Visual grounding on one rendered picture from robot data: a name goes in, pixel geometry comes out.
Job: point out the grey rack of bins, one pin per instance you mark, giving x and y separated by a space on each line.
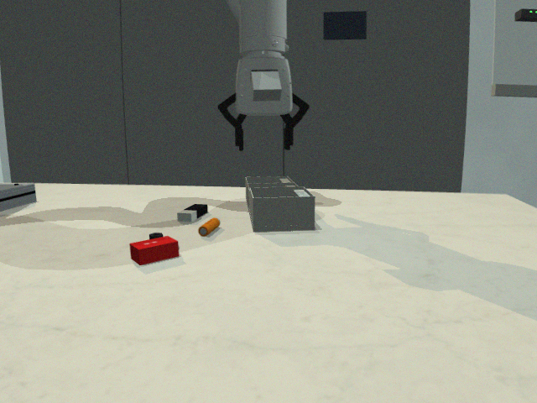
276 203

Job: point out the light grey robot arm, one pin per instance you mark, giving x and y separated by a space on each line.
263 30

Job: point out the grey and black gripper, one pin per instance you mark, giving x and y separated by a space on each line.
244 99

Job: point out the orange cylinder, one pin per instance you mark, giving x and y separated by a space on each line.
209 226

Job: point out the red rectangular block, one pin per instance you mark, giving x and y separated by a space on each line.
153 250

